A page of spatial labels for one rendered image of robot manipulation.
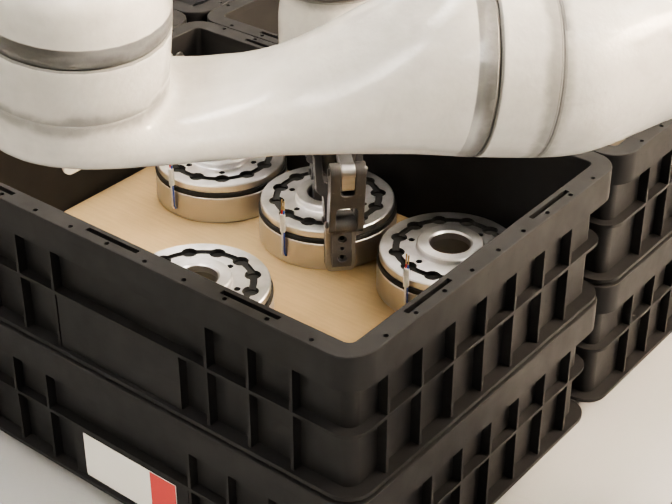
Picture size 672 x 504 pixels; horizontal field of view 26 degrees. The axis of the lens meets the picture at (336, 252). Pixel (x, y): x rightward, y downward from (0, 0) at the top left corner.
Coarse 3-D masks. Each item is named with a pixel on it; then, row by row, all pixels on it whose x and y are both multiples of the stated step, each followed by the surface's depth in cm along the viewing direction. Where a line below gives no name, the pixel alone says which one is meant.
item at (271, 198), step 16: (288, 176) 112; (304, 176) 112; (368, 176) 112; (272, 192) 110; (288, 192) 110; (368, 192) 110; (384, 192) 110; (272, 208) 108; (288, 208) 108; (368, 208) 108; (384, 208) 108; (288, 224) 106; (304, 224) 107; (320, 224) 106; (368, 224) 106
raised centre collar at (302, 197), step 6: (306, 180) 110; (312, 180) 110; (300, 186) 110; (306, 186) 110; (300, 192) 109; (306, 192) 109; (300, 198) 108; (306, 198) 108; (312, 198) 108; (300, 204) 108; (306, 204) 108; (312, 204) 107; (318, 204) 107; (312, 210) 107; (318, 210) 107
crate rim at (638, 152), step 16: (240, 0) 124; (256, 0) 124; (208, 16) 121; (224, 16) 121; (256, 32) 118; (656, 128) 104; (624, 144) 102; (640, 144) 102; (656, 144) 104; (624, 160) 101; (640, 160) 102; (656, 160) 105; (624, 176) 102
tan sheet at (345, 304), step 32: (128, 192) 116; (96, 224) 112; (128, 224) 112; (160, 224) 112; (192, 224) 112; (224, 224) 112; (256, 224) 112; (256, 256) 108; (288, 288) 105; (320, 288) 105; (352, 288) 105; (320, 320) 101; (352, 320) 101
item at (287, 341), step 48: (0, 192) 96; (576, 192) 96; (48, 240) 94; (96, 240) 91; (528, 240) 92; (144, 288) 90; (192, 288) 87; (432, 288) 87; (480, 288) 89; (240, 336) 86; (288, 336) 83; (384, 336) 83; (432, 336) 86; (336, 384) 82
